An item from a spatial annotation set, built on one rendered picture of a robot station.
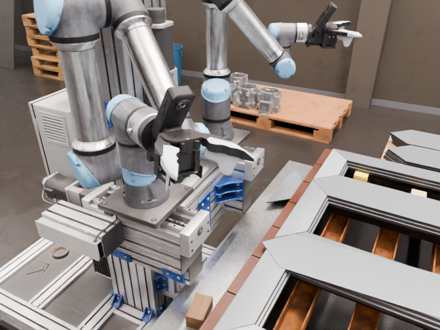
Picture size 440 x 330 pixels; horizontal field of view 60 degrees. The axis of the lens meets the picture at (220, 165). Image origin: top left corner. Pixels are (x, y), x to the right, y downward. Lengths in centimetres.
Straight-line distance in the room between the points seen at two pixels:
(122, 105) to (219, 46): 87
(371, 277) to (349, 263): 8
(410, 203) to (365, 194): 17
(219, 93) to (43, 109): 65
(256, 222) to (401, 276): 65
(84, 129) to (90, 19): 28
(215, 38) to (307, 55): 366
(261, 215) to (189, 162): 113
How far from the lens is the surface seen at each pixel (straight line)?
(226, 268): 151
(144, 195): 120
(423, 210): 170
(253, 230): 168
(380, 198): 169
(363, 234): 198
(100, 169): 109
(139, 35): 97
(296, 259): 132
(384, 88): 514
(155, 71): 94
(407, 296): 131
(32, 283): 232
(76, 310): 211
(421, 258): 195
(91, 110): 104
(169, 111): 65
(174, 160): 58
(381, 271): 136
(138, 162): 83
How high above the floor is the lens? 175
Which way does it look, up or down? 30 degrees down
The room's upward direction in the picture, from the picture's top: straight up
